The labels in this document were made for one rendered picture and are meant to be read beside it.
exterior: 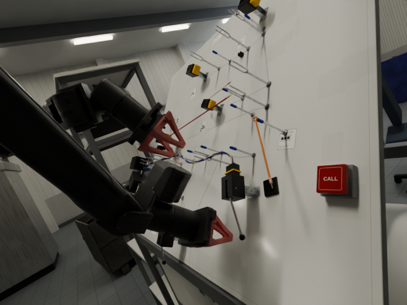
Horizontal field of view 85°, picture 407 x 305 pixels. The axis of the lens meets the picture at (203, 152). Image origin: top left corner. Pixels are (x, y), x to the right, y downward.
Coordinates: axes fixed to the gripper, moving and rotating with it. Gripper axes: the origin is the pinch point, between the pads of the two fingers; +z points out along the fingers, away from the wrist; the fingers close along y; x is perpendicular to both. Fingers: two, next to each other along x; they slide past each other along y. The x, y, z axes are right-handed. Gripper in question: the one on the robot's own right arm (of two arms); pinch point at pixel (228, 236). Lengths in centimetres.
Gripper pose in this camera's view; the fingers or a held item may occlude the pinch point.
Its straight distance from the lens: 52.1
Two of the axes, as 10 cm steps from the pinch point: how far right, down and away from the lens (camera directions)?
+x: -1.5, 8.4, -5.1
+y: -5.4, 3.6, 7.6
